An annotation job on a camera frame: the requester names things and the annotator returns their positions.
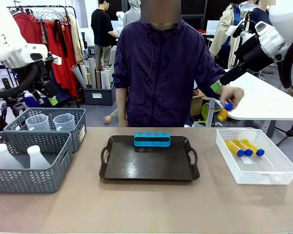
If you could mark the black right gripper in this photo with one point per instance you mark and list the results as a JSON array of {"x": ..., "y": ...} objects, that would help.
[{"x": 251, "y": 54}]

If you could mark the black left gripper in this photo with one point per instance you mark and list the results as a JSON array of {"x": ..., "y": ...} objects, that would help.
[{"x": 46, "y": 78}]

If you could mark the clear plastic measuring beaker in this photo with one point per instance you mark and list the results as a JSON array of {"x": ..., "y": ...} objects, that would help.
[
  {"x": 37, "y": 123},
  {"x": 64, "y": 122}
]

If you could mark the yellow tube blue cap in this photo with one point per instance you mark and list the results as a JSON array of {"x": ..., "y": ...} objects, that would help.
[
  {"x": 234, "y": 147},
  {"x": 243, "y": 145},
  {"x": 223, "y": 114},
  {"x": 254, "y": 146}
]

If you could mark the white plastic conical flask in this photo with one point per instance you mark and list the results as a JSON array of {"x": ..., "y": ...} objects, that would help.
[
  {"x": 5, "y": 158},
  {"x": 37, "y": 158}
]

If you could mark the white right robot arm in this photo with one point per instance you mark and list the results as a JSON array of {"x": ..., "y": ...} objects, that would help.
[{"x": 280, "y": 29}]

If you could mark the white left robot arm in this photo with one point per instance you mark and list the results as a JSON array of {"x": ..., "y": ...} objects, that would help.
[{"x": 7, "y": 34}]

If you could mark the person right forearm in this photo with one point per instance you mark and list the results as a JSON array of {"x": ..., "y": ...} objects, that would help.
[{"x": 122, "y": 102}]

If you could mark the person left hand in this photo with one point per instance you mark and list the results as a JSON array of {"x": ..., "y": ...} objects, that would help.
[{"x": 232, "y": 95}]

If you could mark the person right hand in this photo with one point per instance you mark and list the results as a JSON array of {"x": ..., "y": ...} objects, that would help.
[{"x": 123, "y": 123}]

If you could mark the blue storage box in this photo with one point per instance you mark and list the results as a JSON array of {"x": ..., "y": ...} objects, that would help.
[{"x": 30, "y": 101}]

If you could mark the long red hanging dress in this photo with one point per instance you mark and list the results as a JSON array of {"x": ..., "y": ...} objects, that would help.
[{"x": 61, "y": 63}]

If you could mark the white background table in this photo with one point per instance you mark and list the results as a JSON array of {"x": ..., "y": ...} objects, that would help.
[{"x": 263, "y": 97}]

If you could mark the light grey paper roll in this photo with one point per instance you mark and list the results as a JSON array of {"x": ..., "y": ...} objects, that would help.
[{"x": 78, "y": 76}]

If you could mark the green chair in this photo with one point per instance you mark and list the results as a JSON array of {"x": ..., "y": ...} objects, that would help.
[{"x": 207, "y": 112}]

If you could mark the cardboard box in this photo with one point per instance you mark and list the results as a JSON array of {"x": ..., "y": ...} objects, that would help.
[{"x": 196, "y": 102}]

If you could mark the beige coat mannequin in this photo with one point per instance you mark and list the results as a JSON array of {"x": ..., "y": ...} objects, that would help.
[{"x": 224, "y": 31}]

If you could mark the grey basket holding beakers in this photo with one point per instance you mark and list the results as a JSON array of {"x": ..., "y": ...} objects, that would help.
[{"x": 80, "y": 131}]

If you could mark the tall grey paper roll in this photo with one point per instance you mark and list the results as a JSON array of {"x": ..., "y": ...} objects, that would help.
[{"x": 92, "y": 73}]

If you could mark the grey storage bin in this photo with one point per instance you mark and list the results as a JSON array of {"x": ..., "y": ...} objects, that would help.
[{"x": 98, "y": 95}]

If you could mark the brown paper roll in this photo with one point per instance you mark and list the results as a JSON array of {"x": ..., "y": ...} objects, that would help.
[{"x": 98, "y": 79}]

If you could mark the white paper roll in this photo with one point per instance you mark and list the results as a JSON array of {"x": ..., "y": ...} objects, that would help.
[
  {"x": 107, "y": 79},
  {"x": 103, "y": 80}
]

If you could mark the beige hanging garment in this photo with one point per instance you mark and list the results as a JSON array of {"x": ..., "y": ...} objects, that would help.
[{"x": 77, "y": 41}]

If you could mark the figure in blue shirt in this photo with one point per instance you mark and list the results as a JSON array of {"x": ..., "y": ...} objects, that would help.
[{"x": 260, "y": 15}]

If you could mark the red hanging garment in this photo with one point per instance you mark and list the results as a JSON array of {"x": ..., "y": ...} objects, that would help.
[{"x": 29, "y": 29}]

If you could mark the person in purple jacket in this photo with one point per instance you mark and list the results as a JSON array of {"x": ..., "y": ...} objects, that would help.
[{"x": 161, "y": 73}]

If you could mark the black light stand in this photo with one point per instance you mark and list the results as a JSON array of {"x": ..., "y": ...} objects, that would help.
[{"x": 290, "y": 131}]

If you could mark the grey basket holding flasks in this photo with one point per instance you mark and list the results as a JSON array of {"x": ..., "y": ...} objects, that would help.
[{"x": 27, "y": 180}]

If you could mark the black clothes rack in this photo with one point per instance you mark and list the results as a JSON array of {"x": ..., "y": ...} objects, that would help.
[{"x": 74, "y": 14}]

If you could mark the man in black t-shirt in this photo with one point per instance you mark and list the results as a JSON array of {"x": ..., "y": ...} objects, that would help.
[{"x": 101, "y": 26}]

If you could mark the white plastic basket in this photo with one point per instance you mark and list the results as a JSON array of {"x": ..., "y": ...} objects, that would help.
[{"x": 256, "y": 168}]

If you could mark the blue test tube rack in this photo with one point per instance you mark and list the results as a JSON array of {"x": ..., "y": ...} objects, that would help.
[{"x": 152, "y": 141}]

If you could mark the grey hoodie mannequin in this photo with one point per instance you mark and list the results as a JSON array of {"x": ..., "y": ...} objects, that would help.
[{"x": 131, "y": 14}]

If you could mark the dark brown serving tray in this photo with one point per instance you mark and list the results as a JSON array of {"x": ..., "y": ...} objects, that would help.
[{"x": 146, "y": 163}]

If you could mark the black camera tripod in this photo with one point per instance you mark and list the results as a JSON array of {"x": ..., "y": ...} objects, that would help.
[{"x": 7, "y": 104}]

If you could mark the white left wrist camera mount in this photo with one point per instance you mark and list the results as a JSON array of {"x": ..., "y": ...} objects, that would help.
[{"x": 56, "y": 61}]

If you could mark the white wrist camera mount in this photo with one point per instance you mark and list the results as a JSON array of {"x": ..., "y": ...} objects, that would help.
[
  {"x": 231, "y": 30},
  {"x": 56, "y": 61}
]

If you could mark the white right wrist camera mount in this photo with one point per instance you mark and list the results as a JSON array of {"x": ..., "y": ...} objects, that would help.
[{"x": 231, "y": 30}]

